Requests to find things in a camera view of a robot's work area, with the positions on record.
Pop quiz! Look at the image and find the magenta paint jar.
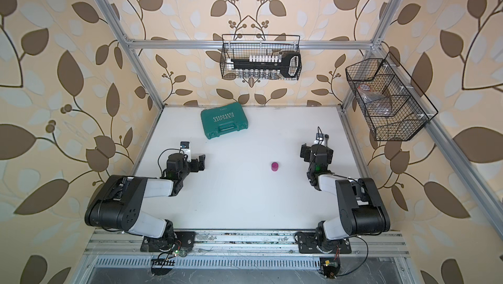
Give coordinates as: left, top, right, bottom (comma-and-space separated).
271, 162, 279, 171

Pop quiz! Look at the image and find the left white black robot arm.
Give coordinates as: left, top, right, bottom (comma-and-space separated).
85, 151, 206, 239

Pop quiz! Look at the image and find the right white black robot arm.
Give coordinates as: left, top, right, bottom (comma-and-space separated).
300, 142, 391, 245

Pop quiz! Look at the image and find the green plastic tool case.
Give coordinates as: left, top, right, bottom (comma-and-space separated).
200, 102, 249, 140

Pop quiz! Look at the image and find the plastic bag in basket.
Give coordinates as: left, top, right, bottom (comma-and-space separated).
358, 85, 392, 117

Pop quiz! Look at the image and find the black socket holder set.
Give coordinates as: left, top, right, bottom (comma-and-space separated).
221, 51, 302, 80

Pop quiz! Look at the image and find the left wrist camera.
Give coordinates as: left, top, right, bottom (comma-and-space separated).
180, 141, 192, 162

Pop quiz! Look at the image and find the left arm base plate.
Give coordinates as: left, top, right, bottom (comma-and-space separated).
140, 231, 196, 253

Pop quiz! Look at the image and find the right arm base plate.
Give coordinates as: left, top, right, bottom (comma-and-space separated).
294, 231, 352, 255

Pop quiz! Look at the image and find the right black wire basket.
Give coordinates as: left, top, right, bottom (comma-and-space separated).
345, 52, 438, 141

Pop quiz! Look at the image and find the black wire basket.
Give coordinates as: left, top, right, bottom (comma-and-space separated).
220, 34, 302, 81
345, 52, 438, 141

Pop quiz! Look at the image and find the back black wire basket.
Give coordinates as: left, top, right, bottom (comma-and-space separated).
220, 34, 302, 81

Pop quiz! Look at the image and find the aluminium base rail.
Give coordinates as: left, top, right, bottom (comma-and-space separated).
84, 230, 410, 271

